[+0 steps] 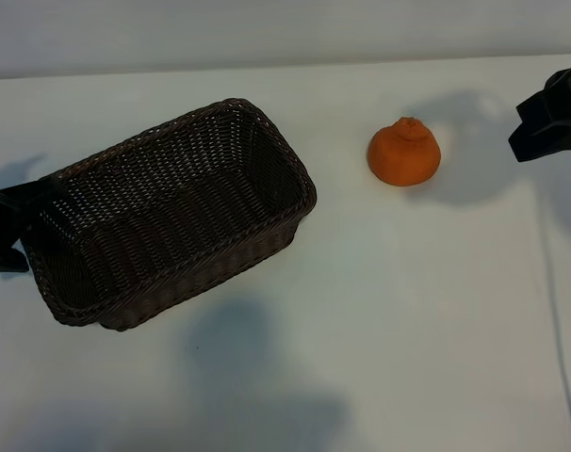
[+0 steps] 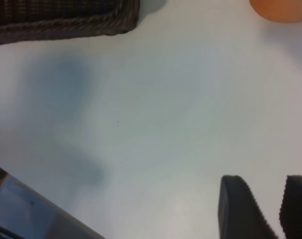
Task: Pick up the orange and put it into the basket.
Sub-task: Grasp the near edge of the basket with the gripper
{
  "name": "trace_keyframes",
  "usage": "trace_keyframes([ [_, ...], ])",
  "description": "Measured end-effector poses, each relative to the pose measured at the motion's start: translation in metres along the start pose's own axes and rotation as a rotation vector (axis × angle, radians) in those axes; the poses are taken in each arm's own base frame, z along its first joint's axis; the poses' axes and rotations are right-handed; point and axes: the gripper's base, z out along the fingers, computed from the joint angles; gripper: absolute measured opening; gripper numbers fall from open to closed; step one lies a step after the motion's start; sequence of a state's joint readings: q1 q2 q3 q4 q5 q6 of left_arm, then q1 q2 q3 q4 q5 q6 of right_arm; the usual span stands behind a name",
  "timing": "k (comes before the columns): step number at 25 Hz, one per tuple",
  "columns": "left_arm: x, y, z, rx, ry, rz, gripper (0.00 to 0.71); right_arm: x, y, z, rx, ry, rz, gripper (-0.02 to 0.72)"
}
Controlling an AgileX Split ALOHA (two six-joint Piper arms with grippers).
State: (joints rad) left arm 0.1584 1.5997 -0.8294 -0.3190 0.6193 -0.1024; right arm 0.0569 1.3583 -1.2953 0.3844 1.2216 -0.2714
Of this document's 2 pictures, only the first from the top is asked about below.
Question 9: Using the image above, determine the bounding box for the orange citrus fruit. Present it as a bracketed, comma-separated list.
[367, 116, 441, 188]

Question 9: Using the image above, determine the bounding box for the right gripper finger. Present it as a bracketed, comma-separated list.
[508, 122, 571, 164]
[515, 92, 571, 126]

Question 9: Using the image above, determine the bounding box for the dark brown wicker basket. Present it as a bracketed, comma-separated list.
[19, 97, 318, 332]

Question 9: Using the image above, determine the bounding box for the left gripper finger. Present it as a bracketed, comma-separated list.
[2, 177, 69, 216]
[0, 245, 31, 276]

